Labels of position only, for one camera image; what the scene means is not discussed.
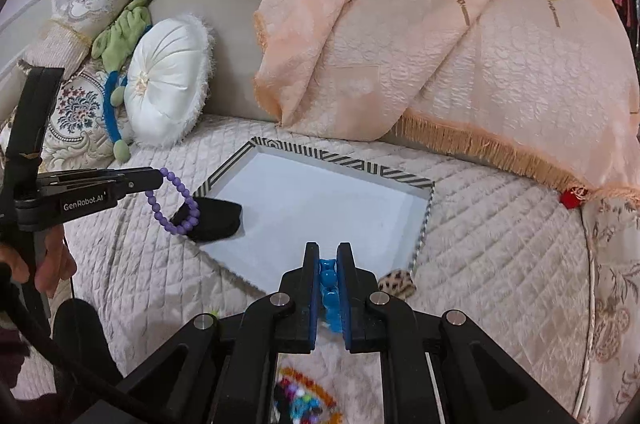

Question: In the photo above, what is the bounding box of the blue bead bracelet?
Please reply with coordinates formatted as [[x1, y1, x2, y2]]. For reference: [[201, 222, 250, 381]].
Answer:
[[316, 257, 344, 336]]

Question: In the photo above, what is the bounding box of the leopard print bow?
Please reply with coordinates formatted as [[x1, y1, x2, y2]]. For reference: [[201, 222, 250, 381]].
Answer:
[[378, 269, 416, 300]]

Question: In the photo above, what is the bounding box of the multicolour bead bracelet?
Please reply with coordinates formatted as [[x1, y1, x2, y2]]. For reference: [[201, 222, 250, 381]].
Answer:
[[271, 366, 344, 424]]

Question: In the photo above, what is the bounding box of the purple bead bracelet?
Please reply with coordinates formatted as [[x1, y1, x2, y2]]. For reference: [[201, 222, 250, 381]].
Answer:
[[144, 166, 202, 236]]

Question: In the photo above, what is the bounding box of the black fabric hair accessory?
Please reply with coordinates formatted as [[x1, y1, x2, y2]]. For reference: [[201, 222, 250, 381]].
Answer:
[[170, 197, 242, 243]]

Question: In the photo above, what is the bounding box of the left hand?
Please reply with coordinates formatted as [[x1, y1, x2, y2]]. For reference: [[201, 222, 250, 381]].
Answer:
[[1, 225, 77, 299]]

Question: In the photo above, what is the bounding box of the embroidered floral pillow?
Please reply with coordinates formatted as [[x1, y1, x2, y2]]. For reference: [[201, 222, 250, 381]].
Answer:
[[0, 58, 137, 173]]

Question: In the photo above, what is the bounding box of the round white cushion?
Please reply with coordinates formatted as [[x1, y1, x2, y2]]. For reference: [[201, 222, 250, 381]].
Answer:
[[124, 14, 215, 148]]

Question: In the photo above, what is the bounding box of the striped white tray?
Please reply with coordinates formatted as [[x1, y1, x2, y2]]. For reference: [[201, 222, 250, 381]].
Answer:
[[196, 137, 435, 293]]

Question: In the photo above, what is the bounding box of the green blue plush toy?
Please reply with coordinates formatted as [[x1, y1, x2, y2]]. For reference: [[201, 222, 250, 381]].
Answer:
[[91, 0, 152, 163]]

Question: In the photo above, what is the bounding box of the beige quilted bedspread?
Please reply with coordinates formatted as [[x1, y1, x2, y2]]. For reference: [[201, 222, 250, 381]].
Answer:
[[66, 135, 590, 410]]

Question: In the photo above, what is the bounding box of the cylindrical embroidered bolster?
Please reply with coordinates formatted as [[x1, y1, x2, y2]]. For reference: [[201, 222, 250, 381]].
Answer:
[[18, 0, 131, 79]]

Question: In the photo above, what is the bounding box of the beige headboard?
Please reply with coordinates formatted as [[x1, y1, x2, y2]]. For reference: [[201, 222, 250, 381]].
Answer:
[[151, 0, 273, 121]]

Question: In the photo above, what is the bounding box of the red small object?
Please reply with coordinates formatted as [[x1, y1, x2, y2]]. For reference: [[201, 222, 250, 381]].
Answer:
[[559, 188, 585, 210]]

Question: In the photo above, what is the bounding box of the floral side pillow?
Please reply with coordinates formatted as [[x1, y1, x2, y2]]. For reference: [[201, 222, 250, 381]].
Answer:
[[574, 198, 639, 423]]

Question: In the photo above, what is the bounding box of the peach fringed blanket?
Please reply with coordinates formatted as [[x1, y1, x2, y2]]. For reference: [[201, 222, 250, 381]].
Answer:
[[254, 0, 639, 199]]

